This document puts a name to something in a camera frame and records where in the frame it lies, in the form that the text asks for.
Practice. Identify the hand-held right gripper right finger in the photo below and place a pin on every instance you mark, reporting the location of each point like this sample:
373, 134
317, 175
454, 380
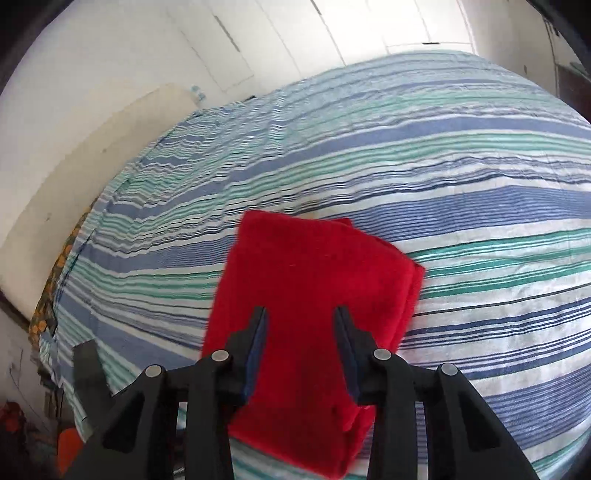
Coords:
347, 360

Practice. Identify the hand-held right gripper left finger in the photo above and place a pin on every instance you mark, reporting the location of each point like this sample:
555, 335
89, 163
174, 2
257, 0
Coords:
257, 355

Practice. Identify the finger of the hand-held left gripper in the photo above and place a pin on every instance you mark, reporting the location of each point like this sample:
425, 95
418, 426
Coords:
90, 378

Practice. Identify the red sweater with white dog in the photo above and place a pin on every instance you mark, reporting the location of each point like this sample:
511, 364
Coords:
314, 277

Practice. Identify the orange floral bedsheet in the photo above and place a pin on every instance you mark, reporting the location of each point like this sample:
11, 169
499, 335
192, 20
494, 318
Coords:
46, 304

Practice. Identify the beige headboard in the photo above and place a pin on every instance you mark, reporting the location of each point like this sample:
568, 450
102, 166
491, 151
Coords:
69, 194

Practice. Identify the blue green striped blanket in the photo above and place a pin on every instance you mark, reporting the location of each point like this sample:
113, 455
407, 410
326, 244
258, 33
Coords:
461, 207

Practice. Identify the small blue patterned item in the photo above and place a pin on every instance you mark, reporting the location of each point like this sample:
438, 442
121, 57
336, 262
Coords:
196, 94

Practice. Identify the white wardrobe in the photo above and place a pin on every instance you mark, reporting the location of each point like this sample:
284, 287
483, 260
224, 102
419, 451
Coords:
300, 41

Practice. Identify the dark wooden cabinet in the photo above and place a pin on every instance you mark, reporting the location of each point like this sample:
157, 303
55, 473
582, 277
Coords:
572, 92

